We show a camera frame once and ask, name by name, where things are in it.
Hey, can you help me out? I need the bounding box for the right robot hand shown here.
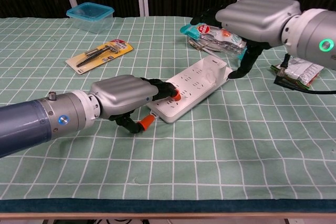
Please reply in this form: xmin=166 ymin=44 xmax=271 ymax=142
xmin=191 ymin=0 xmax=302 ymax=79

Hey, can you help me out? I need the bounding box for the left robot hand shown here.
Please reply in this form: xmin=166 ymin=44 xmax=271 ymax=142
xmin=88 ymin=74 xmax=182 ymax=134

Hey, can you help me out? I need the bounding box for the white power strip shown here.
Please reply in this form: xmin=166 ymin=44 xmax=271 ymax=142
xmin=145 ymin=56 xmax=234 ymax=124

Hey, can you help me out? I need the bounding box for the hex key set yellow pack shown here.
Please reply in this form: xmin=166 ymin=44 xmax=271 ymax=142
xmin=65 ymin=39 xmax=134 ymax=75

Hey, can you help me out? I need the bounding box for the teal silver snack bag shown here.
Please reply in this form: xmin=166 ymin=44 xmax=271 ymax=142
xmin=180 ymin=23 xmax=249 ymax=61

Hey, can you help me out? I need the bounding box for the green silver snack bag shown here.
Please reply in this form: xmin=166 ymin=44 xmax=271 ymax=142
xmin=270 ymin=57 xmax=324 ymax=91

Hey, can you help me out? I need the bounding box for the clear container with teal lid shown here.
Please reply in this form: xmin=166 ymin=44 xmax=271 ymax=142
xmin=66 ymin=2 xmax=116 ymax=34

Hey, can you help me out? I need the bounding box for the green checked tablecloth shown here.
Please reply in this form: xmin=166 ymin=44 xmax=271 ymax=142
xmin=0 ymin=15 xmax=336 ymax=213

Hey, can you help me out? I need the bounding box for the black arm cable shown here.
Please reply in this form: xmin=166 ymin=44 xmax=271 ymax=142
xmin=273 ymin=53 xmax=336 ymax=95

